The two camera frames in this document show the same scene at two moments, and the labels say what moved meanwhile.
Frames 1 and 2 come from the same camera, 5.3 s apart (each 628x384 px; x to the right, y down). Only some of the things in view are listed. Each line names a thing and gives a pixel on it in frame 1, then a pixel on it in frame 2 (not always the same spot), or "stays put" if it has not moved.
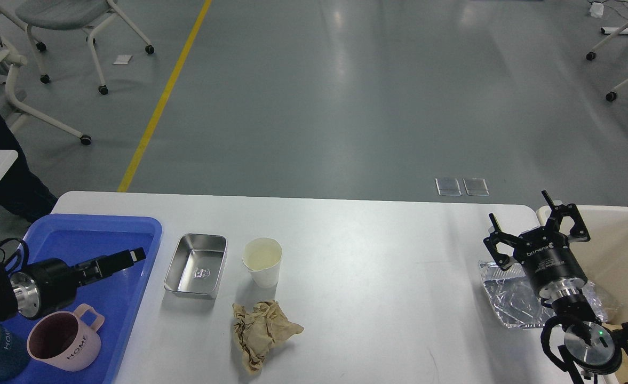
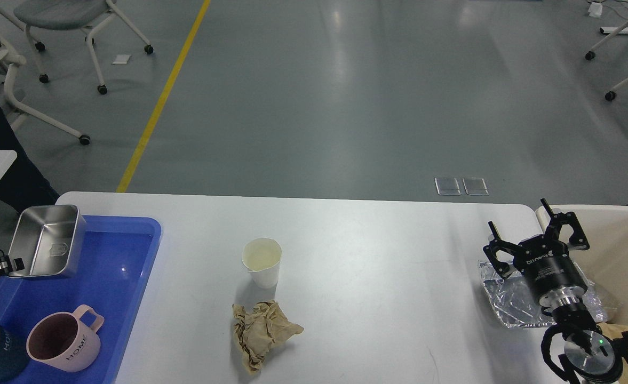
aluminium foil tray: (516, 304) stays put
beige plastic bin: (620, 256) stays put
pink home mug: (63, 341) stays put
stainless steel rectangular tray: (197, 265) -> (51, 239)
